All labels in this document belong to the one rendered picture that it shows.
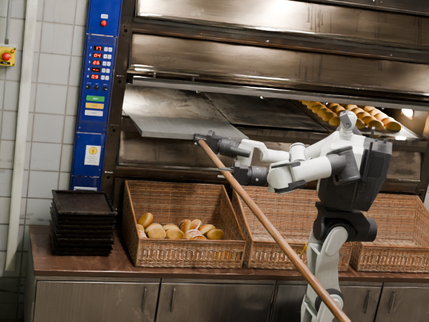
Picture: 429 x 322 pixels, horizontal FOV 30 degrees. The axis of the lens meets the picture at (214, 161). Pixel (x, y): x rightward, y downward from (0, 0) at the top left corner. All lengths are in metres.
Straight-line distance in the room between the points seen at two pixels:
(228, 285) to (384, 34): 1.60
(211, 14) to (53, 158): 1.09
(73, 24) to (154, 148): 0.78
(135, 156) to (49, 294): 0.87
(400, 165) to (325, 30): 0.97
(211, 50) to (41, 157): 1.03
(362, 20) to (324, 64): 0.31
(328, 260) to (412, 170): 1.30
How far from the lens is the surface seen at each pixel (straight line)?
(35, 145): 4.16
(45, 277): 3.84
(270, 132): 4.38
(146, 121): 4.15
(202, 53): 4.16
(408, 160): 4.81
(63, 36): 4.02
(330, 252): 3.65
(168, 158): 4.26
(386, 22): 4.50
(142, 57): 4.09
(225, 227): 4.32
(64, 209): 3.91
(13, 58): 3.96
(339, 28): 4.36
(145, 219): 4.21
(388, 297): 4.43
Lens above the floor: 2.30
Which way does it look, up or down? 18 degrees down
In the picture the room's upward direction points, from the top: 9 degrees clockwise
